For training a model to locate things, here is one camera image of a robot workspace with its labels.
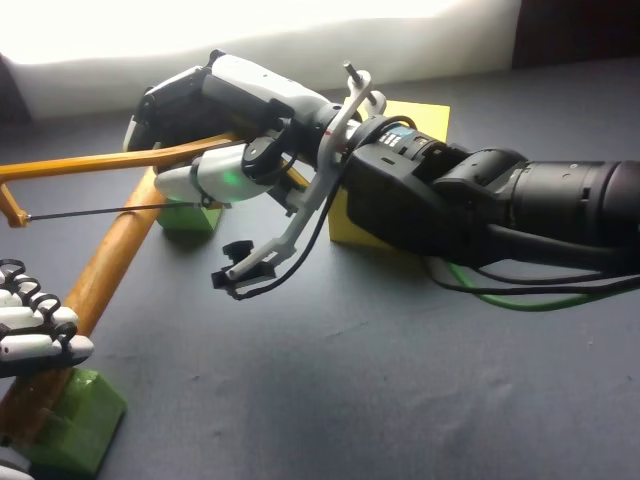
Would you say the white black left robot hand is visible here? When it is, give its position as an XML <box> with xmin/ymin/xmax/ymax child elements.
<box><xmin>0</xmin><ymin>257</ymin><xmax>96</xmax><ymax>480</ymax></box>

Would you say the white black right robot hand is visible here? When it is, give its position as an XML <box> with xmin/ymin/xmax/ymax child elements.
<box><xmin>122</xmin><ymin>49</ymin><xmax>346</xmax><ymax>206</ymax></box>

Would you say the round wooden rod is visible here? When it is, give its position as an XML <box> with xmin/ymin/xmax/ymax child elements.
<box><xmin>0</xmin><ymin>169</ymin><xmax>169</xmax><ymax>449</ymax></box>

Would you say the orange toy hacksaw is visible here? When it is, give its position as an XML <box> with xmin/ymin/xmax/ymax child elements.
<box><xmin>0</xmin><ymin>132</ymin><xmax>310</xmax><ymax>230</ymax></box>

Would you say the green wedge block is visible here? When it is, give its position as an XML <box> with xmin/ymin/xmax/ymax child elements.
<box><xmin>22</xmin><ymin>367</ymin><xmax>127</xmax><ymax>476</ymax></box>
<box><xmin>157</xmin><ymin>202</ymin><xmax>224</xmax><ymax>232</ymax></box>

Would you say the white backdrop sheet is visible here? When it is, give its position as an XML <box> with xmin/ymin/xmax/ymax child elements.
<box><xmin>0</xmin><ymin>0</ymin><xmax>524</xmax><ymax>119</ymax></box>

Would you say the yellow wooden block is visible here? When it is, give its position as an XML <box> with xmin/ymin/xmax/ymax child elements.
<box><xmin>327</xmin><ymin>98</ymin><xmax>451</xmax><ymax>261</ymax></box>

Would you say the grey table cloth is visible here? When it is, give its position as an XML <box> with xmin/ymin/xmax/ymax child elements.
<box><xmin>0</xmin><ymin>57</ymin><xmax>640</xmax><ymax>480</ymax></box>

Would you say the dark background panel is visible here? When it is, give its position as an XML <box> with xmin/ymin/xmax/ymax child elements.
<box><xmin>512</xmin><ymin>0</ymin><xmax>640</xmax><ymax>71</ymax></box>

